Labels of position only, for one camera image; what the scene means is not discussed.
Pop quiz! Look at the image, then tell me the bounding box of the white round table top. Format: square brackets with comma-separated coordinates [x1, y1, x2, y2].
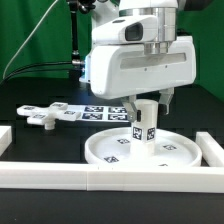
[85, 127, 202, 167]

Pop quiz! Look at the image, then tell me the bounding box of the white right fence bar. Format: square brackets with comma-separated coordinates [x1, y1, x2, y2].
[196, 132, 224, 168]

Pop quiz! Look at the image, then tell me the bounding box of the black cable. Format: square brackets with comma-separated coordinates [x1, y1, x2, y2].
[0, 60, 84, 84]

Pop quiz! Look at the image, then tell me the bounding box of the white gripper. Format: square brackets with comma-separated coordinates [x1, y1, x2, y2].
[90, 36, 196, 122]

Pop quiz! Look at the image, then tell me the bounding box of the white marker tag sheet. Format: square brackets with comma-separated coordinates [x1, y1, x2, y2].
[68, 105, 128, 122]

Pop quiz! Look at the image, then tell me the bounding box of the white fence bar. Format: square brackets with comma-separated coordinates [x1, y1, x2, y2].
[0, 162, 224, 193]
[196, 132, 224, 168]
[0, 126, 12, 156]

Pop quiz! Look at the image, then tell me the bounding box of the white front fence bar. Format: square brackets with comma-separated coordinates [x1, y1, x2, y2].
[0, 162, 224, 193]

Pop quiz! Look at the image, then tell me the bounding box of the black camera stand pole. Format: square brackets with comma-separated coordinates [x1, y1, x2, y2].
[66, 0, 96, 77]

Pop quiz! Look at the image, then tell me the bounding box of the grey cable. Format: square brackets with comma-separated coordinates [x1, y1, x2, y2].
[2, 0, 60, 80]

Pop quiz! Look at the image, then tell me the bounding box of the white left fence bar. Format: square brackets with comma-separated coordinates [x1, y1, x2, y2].
[0, 126, 12, 156]

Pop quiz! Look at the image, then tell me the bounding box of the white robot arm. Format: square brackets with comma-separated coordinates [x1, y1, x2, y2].
[82, 0, 214, 122]

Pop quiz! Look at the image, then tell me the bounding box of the white cross table base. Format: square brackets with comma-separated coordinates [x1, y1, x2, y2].
[17, 102, 81, 130]

